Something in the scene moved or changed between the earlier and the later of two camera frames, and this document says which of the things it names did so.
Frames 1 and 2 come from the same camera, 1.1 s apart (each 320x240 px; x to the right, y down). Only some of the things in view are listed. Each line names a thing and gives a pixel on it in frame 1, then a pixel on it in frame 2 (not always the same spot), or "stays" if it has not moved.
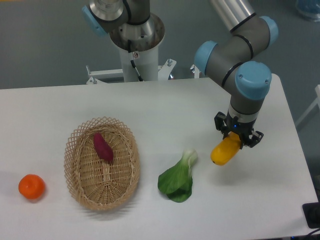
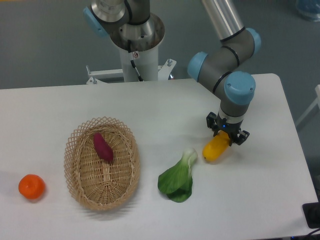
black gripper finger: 256,137 -> 242,136
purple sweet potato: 104,150 stays
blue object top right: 311,8 stays
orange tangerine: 31,185 stays
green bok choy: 177,181 stays
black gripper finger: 219,124 -> 211,123
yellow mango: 225,150 -> 216,147
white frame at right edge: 317,101 stays
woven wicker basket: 98,184 stays
